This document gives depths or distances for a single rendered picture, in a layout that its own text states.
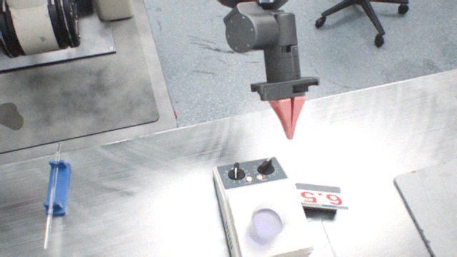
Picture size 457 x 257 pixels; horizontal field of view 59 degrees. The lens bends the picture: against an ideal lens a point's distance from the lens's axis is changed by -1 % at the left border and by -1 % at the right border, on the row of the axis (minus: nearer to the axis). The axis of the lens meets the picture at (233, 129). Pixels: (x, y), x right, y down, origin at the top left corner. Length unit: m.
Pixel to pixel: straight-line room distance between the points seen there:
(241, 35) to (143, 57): 0.89
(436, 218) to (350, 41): 1.43
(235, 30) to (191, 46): 1.38
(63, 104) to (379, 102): 0.94
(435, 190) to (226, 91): 1.14
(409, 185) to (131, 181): 0.55
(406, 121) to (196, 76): 1.12
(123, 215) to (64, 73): 0.79
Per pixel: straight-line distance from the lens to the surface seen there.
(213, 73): 1.89
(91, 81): 1.43
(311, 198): 0.79
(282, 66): 0.66
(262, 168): 0.75
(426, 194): 0.90
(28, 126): 1.39
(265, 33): 0.61
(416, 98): 1.04
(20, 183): 0.85
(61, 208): 0.79
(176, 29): 2.06
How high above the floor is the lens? 1.48
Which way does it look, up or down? 59 degrees down
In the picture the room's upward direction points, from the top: 10 degrees clockwise
